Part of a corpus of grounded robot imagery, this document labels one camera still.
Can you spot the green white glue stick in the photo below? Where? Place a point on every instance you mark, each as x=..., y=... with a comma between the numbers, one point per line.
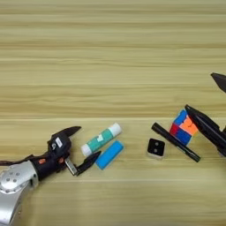
x=100, y=139

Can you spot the black marker pen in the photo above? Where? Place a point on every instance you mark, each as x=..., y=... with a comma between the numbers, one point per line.
x=175, y=141

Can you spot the orange blue puzzle cube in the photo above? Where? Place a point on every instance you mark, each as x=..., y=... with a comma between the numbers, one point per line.
x=182, y=131

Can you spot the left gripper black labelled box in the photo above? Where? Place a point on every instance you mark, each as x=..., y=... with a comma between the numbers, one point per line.
x=58, y=142

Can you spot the black die white dots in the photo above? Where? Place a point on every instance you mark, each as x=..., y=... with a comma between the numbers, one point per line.
x=156, y=148

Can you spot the blue rectangular eraser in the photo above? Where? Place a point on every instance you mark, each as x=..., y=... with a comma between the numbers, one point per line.
x=109, y=154

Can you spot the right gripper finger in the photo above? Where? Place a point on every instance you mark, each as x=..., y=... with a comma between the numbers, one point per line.
x=207, y=126
x=220, y=81

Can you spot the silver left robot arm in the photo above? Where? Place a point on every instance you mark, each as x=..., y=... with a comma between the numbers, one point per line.
x=13, y=191

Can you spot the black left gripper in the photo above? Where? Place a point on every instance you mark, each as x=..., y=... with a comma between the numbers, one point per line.
x=47, y=167

